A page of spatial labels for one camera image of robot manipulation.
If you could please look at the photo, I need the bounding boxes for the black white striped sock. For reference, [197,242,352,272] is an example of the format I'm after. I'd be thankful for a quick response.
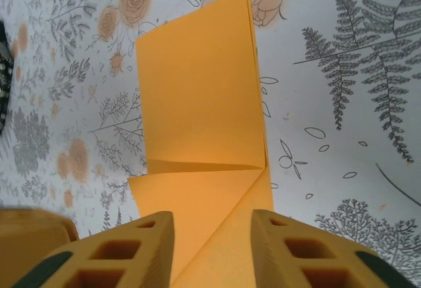
[0,20,15,138]

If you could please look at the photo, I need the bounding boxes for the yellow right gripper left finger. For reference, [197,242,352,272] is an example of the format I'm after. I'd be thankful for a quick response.
[12,211,175,288]

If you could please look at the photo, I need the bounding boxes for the orange paper sheet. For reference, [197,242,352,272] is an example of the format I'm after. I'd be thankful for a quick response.
[127,0,275,288]

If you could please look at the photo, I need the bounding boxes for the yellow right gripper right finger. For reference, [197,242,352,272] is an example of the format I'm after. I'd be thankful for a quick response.
[251,209,410,288]

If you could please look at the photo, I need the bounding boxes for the floral print table mat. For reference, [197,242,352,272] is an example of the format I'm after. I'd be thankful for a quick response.
[0,0,421,288]

